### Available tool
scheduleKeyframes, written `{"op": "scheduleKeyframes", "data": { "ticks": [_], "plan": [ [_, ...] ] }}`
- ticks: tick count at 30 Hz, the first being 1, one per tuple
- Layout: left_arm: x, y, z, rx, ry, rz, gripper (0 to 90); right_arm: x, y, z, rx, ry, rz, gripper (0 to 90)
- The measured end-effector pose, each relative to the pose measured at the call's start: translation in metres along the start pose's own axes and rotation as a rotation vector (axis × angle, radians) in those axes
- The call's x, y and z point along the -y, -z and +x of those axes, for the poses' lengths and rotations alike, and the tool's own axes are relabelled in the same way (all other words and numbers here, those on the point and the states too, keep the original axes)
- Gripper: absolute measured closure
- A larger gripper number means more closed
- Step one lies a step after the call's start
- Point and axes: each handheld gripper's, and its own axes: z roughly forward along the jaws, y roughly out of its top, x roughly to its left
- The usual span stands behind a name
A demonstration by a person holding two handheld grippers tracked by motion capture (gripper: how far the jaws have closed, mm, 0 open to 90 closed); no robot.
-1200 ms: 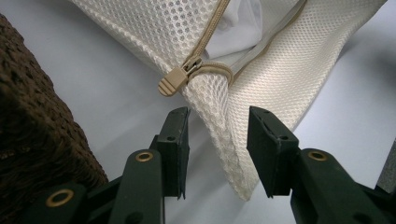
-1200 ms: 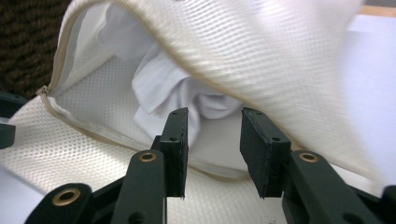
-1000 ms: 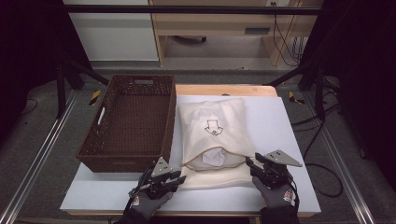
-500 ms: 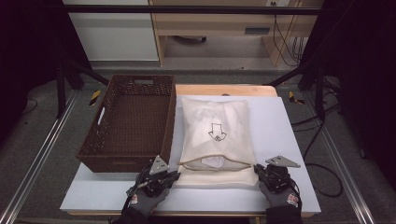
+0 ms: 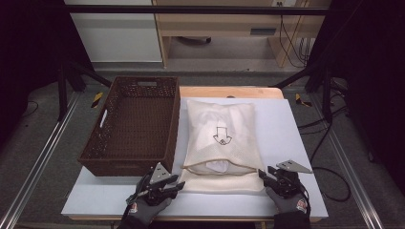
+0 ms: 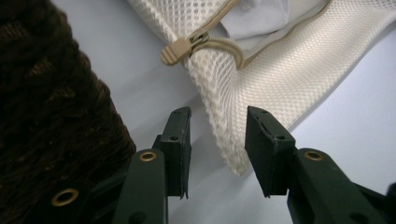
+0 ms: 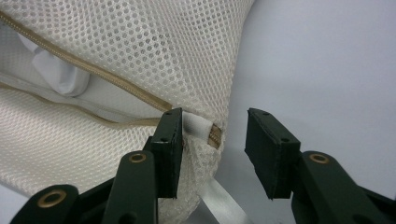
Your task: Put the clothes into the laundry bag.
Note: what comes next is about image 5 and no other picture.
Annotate grey desk label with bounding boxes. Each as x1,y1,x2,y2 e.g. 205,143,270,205
249,28,277,36

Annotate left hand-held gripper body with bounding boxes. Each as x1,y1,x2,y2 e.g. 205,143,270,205
125,161,175,206

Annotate thin black floor cable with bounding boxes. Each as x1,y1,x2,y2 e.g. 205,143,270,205
19,100,39,119

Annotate white table board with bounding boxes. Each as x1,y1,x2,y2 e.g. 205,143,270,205
60,96,330,219

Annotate hanging black cables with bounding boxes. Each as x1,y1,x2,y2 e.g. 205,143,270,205
278,13,312,69

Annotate yellow tool left floor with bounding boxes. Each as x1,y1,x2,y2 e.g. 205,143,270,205
91,92,105,110

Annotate yellow tool right floor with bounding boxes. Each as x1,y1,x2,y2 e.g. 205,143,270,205
294,93,313,108

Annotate yellow tool floor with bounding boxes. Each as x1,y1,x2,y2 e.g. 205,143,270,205
91,92,105,110
294,93,313,108

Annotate black curtain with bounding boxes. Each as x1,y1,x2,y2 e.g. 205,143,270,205
0,0,94,146
306,0,405,198

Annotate person's right hand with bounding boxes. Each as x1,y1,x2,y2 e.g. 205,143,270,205
265,187,310,215

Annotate right hand-held gripper cable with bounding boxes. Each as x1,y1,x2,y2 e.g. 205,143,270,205
299,184,312,214

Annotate person's left hand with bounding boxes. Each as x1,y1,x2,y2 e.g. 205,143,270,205
121,172,174,228

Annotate black metal stand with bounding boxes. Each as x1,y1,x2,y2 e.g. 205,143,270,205
272,60,334,125
56,61,113,122

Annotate white shirt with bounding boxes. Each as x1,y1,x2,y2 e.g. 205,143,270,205
204,159,231,175

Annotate white cabinet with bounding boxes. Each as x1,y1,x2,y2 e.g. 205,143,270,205
64,0,163,64

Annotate black metal frame bar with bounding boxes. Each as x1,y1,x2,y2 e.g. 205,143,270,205
63,4,332,16

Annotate brown woven basket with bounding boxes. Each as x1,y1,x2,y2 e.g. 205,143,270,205
77,75,181,177

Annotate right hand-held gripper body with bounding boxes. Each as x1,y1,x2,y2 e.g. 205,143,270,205
271,158,314,198

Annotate aluminium floor rail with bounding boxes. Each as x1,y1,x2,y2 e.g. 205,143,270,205
309,94,385,229
0,92,81,229

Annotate cream mesh laundry bag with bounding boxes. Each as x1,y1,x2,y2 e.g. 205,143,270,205
179,99,266,196

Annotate wooden desk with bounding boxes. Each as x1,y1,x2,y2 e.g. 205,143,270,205
152,0,332,69

